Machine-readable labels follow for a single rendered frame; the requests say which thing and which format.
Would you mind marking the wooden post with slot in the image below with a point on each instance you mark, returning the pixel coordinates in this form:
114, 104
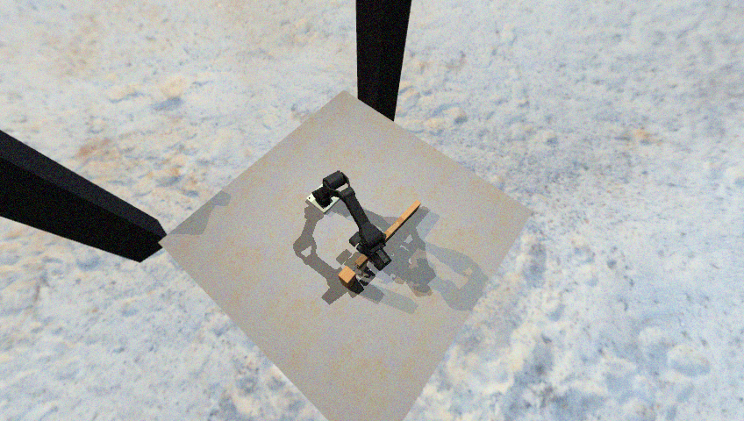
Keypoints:
347, 277

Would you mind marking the brown wooden rail with steel hooks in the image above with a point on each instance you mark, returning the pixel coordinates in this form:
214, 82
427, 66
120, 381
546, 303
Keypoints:
391, 230

